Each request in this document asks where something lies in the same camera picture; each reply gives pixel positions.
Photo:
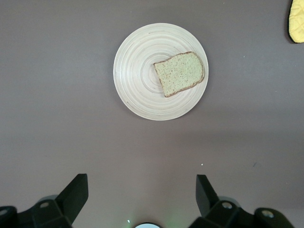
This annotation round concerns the slice of bread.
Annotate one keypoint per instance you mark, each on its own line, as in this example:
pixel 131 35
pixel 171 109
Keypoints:
pixel 180 73

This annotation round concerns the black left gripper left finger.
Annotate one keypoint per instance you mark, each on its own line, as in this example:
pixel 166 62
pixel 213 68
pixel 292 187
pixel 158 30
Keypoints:
pixel 69 202

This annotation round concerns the round wooden plate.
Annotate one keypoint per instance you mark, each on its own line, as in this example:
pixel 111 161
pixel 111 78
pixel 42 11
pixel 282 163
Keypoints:
pixel 137 78

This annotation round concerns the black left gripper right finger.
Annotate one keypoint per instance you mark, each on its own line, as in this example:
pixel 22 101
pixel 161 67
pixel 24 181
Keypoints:
pixel 209 204

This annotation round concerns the yellow quilted oven mitt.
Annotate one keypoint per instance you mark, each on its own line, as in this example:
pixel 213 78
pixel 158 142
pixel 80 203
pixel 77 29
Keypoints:
pixel 297 23

